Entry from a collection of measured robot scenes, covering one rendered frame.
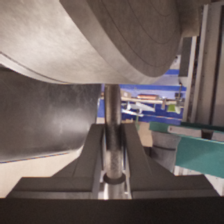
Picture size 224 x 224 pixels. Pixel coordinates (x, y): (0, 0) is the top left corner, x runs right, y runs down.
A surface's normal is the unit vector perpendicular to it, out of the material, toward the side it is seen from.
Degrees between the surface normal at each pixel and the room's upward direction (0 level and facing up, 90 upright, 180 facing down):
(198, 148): 90
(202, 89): 90
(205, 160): 90
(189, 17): 11
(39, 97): 90
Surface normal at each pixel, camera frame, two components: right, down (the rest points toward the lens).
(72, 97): 0.84, 0.11
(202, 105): -0.56, -0.11
